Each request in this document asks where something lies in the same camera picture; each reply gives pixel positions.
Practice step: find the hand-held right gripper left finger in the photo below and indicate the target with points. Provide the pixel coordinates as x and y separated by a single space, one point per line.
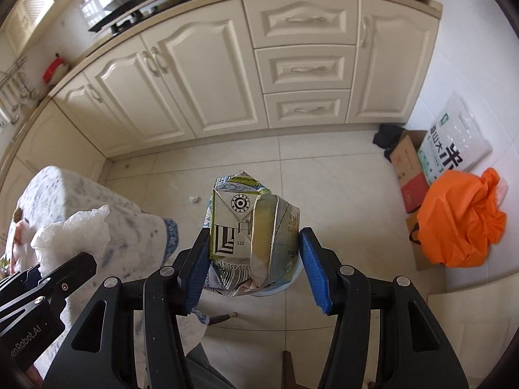
195 275

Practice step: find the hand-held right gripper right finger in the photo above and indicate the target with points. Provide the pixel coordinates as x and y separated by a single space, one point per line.
316 273

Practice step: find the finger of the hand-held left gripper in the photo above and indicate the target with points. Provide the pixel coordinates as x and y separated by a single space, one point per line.
73 273

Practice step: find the white plastic bag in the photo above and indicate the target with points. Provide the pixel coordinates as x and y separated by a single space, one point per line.
77 231

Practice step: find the crushed printed milk carton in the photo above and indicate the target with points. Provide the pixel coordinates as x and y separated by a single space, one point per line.
243 219

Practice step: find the blue white patterned tablecloth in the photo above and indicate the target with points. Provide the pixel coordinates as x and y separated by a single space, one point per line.
125 227

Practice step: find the small white paper scrap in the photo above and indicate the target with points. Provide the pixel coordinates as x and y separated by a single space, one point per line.
193 199

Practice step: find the person's grey trousers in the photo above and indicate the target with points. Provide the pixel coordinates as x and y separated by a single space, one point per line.
202 372

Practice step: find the brown cardboard box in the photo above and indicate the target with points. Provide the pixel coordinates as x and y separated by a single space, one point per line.
407 174

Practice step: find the orange plastic bag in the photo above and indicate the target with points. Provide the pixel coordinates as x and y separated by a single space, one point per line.
458 219

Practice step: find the black cloth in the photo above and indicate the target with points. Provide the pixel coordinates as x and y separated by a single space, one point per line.
387 135

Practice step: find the cream cabinet drawer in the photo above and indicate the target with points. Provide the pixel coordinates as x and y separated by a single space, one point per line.
305 69
302 20
307 109

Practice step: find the white printed rice bag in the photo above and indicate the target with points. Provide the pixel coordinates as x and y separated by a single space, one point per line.
454 146

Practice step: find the row of hanging utensils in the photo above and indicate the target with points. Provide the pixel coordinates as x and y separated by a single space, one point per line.
18 89

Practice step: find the red lidded pot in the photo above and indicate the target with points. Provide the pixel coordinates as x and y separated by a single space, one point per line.
54 69

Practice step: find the cream kitchen base cabinets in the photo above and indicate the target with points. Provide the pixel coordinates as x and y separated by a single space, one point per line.
202 69

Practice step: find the black gas stove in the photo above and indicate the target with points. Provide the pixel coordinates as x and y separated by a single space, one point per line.
121 18

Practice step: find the cream wall cabinet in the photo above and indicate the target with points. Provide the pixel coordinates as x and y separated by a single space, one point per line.
30 12

